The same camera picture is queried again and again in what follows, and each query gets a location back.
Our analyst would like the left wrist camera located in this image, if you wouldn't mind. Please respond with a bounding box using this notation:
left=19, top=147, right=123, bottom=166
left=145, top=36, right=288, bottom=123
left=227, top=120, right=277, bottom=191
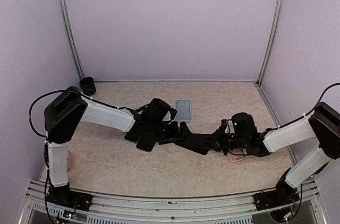
left=141, top=98, right=177, bottom=124

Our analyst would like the clear pink phone case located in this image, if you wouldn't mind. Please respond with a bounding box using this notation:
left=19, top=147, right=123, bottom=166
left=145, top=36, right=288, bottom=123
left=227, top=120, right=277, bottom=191
left=227, top=150, right=247, bottom=163

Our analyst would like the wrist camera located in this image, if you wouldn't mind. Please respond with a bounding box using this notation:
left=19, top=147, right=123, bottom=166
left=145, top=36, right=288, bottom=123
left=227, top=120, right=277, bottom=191
left=141, top=98, right=177, bottom=124
left=221, top=119, right=234, bottom=134

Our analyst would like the black phone case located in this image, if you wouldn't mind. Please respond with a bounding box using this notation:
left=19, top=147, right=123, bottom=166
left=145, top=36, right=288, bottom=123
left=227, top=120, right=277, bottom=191
left=158, top=139, right=209, bottom=156

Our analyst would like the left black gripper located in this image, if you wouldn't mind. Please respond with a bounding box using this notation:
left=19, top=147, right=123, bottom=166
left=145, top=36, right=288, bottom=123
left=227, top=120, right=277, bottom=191
left=149, top=119, right=193, bottom=145

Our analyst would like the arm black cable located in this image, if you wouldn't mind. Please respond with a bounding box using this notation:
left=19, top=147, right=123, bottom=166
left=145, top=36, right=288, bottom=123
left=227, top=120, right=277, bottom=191
left=28, top=90, right=133, bottom=139
left=265, top=83, right=340, bottom=132

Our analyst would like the light blue phone case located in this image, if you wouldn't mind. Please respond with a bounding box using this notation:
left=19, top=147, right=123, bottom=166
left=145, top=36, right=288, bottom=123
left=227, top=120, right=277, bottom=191
left=175, top=100, right=192, bottom=123

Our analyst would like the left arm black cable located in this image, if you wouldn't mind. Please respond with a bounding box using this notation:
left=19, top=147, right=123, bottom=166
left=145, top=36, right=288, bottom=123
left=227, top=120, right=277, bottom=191
left=28, top=90, right=133, bottom=139

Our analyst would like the front aluminium rail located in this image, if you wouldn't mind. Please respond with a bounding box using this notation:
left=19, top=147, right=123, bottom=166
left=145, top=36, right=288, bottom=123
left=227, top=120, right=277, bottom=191
left=14, top=179, right=330, bottom=223

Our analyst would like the right aluminium frame post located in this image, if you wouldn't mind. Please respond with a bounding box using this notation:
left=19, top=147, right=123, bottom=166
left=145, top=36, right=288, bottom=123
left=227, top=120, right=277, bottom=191
left=256, top=0, right=284, bottom=88

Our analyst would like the red white round dish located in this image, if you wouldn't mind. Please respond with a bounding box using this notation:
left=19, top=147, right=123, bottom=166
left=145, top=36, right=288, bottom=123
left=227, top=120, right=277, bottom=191
left=66, top=151, right=71, bottom=169

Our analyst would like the aluminium frame post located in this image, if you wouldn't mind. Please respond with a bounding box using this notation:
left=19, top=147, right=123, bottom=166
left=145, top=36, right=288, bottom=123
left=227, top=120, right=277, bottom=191
left=256, top=0, right=284, bottom=88
left=58, top=0, right=84, bottom=80

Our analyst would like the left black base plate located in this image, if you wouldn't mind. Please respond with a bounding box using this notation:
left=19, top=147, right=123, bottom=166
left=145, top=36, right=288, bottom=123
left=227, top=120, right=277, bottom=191
left=47, top=184, right=93, bottom=212

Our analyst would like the left aluminium frame post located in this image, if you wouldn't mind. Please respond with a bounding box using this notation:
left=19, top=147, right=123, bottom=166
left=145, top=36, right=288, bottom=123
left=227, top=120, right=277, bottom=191
left=58, top=0, right=84, bottom=80

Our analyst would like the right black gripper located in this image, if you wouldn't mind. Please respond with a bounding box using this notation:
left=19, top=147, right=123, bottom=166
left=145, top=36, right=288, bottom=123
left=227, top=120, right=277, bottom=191
left=202, top=126, right=248, bottom=156

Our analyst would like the dark green cup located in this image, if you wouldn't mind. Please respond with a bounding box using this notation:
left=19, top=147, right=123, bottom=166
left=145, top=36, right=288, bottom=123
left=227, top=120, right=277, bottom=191
left=79, top=76, right=96, bottom=96

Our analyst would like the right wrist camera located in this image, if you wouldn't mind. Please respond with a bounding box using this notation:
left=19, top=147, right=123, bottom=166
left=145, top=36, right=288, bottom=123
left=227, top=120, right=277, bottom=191
left=221, top=119, right=234, bottom=134

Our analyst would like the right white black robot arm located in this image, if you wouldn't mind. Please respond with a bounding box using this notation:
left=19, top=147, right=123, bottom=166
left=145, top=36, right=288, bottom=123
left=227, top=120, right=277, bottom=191
left=201, top=102, right=339, bottom=205

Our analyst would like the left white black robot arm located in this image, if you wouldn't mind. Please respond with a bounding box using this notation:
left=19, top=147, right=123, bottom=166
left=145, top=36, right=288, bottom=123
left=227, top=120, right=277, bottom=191
left=44, top=86, right=180, bottom=205

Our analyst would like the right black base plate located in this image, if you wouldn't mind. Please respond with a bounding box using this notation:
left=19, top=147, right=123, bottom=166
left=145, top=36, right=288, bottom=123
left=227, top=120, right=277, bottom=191
left=253, top=181, right=300, bottom=211

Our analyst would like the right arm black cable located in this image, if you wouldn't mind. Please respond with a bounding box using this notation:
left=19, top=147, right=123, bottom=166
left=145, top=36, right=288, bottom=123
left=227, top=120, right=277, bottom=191
left=265, top=83, right=340, bottom=132

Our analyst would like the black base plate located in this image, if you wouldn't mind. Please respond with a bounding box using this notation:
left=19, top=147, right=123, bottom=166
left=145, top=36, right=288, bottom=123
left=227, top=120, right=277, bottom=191
left=253, top=181, right=300, bottom=211
left=47, top=184, right=93, bottom=212

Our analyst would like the large black smartphone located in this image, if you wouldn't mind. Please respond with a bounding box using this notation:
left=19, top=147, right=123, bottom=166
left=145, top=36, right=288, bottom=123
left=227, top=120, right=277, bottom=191
left=185, top=134, right=204, bottom=148

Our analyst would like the tilted black smartphone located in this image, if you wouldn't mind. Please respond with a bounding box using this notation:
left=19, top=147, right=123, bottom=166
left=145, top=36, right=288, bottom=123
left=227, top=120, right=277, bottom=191
left=124, top=125, right=147, bottom=143

